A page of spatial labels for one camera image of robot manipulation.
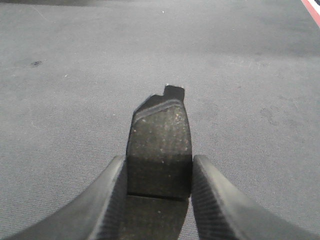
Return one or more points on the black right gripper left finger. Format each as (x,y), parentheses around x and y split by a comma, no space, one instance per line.
(95,214)

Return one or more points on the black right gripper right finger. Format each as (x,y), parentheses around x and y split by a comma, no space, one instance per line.
(223,212)

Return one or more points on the dark brake pad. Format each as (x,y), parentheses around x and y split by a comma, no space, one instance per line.
(159,168)

